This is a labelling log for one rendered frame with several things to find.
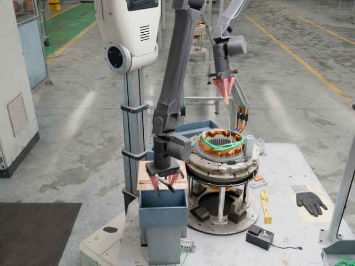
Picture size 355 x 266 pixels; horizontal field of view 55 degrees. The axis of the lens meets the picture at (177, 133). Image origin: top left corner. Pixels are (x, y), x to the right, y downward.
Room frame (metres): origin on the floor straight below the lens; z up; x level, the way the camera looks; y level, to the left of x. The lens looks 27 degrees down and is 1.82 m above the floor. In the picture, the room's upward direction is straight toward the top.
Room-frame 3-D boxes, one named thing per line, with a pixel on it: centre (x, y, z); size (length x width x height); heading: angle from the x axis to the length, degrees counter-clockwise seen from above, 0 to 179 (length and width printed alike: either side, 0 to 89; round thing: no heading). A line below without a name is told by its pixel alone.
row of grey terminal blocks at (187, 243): (1.01, -0.02, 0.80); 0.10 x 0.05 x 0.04; 74
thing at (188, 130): (1.53, -0.08, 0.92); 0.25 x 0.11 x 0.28; 112
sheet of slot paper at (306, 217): (1.31, -0.64, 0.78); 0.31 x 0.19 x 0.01; 0
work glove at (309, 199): (1.31, -0.63, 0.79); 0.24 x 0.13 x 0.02; 0
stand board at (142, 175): (1.12, 0.06, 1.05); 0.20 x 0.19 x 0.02; 3
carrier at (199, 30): (4.27, -0.18, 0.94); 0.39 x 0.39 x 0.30
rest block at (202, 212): (1.18, -0.11, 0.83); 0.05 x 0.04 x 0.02; 35
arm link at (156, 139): (0.96, 0.04, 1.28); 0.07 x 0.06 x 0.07; 53
